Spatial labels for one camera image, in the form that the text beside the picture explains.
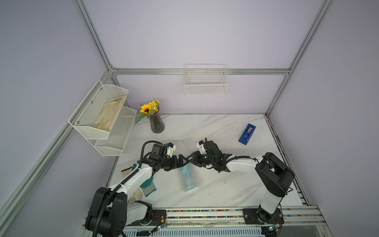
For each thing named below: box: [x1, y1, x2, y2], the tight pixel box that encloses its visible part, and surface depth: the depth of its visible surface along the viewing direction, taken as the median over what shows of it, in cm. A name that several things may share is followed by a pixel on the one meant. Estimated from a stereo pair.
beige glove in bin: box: [92, 94, 127, 132], surface depth 81 cm
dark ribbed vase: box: [149, 106, 165, 134], surface depth 106 cm
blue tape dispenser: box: [238, 123, 257, 146], surface depth 106 cm
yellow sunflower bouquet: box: [134, 98, 160, 125], surface depth 93 cm
